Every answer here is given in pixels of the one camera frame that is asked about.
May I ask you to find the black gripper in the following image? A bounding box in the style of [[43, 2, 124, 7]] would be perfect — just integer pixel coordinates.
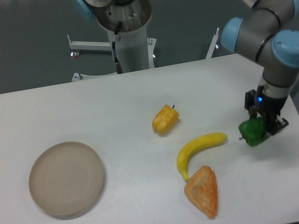
[[244, 88, 289, 136]]

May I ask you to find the green toy pepper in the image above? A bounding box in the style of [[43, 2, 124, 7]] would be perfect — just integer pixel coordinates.
[[238, 117, 268, 147]]

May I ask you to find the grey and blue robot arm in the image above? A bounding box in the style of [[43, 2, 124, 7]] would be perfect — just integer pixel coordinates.
[[69, 0, 299, 135]]

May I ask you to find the yellow toy pepper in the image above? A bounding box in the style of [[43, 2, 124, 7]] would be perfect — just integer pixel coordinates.
[[152, 105, 180, 135]]

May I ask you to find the yellow toy banana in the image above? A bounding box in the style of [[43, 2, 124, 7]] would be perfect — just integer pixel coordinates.
[[176, 132, 228, 182]]

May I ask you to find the orange toy pumpkin slice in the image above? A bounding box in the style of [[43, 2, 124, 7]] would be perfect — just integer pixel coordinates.
[[184, 165, 218, 219]]

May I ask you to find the beige round plate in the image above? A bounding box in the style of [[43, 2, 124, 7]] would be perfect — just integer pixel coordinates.
[[28, 141, 105, 218]]

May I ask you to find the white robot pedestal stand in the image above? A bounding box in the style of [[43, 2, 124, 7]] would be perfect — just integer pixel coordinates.
[[62, 0, 224, 83]]

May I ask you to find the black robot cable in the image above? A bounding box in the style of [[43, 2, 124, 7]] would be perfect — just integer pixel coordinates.
[[108, 20, 128, 75]]

